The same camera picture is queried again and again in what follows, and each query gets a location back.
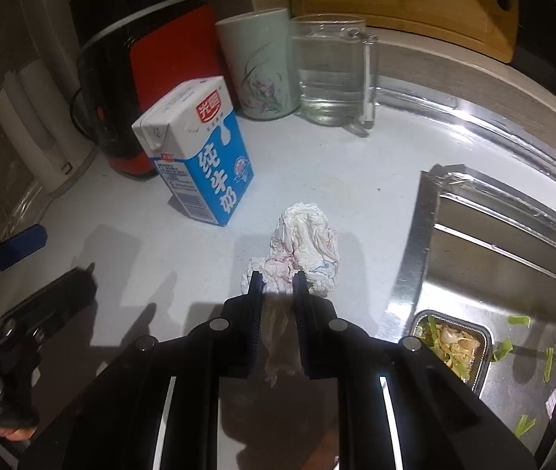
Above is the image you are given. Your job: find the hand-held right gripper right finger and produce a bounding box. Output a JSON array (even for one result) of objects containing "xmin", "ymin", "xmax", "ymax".
[{"xmin": 292, "ymin": 271, "xmax": 539, "ymax": 470}]

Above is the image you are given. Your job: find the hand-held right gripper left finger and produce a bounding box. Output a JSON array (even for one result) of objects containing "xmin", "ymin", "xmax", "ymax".
[{"xmin": 21, "ymin": 271, "xmax": 265, "ymax": 470}]

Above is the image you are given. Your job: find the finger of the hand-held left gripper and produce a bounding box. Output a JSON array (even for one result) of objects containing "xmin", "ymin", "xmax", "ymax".
[
  {"xmin": 0, "ymin": 263, "xmax": 97, "ymax": 344},
  {"xmin": 0, "ymin": 224, "xmax": 48, "ymax": 276}
]

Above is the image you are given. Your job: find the printed white tissue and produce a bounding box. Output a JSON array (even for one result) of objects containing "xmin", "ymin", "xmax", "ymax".
[{"xmin": 240, "ymin": 202, "xmax": 342, "ymax": 387}]

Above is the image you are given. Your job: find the person's left hand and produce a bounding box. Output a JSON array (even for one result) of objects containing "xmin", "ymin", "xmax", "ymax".
[{"xmin": 0, "ymin": 423, "xmax": 35, "ymax": 445}]

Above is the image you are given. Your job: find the white electric kettle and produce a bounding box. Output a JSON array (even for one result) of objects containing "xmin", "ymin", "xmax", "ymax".
[{"xmin": 0, "ymin": 56, "xmax": 97, "ymax": 199}]

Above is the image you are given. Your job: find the sink strainer with food scraps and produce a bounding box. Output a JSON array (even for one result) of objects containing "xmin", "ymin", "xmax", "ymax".
[{"xmin": 408, "ymin": 309, "xmax": 493, "ymax": 395}]

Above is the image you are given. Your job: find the blue and white milk carton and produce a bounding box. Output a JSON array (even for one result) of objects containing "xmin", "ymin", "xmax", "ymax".
[{"xmin": 131, "ymin": 76, "xmax": 255, "ymax": 227}]

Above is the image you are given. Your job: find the stainless steel sink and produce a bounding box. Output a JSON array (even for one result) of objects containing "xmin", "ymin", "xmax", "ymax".
[{"xmin": 376, "ymin": 164, "xmax": 556, "ymax": 461}]

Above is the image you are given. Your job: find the black and red blender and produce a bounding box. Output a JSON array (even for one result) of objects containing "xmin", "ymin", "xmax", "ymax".
[{"xmin": 70, "ymin": 0, "xmax": 232, "ymax": 182}]

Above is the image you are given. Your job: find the clear glass mug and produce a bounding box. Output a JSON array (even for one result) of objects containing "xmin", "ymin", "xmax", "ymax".
[{"xmin": 289, "ymin": 14, "xmax": 381, "ymax": 137}]

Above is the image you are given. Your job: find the white floral ceramic cup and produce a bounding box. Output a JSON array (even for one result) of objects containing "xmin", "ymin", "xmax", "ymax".
[{"xmin": 215, "ymin": 7, "xmax": 301, "ymax": 121}]

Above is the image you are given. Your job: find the black power cable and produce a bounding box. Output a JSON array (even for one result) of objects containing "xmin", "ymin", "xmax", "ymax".
[{"xmin": 69, "ymin": 85, "xmax": 94, "ymax": 144}]

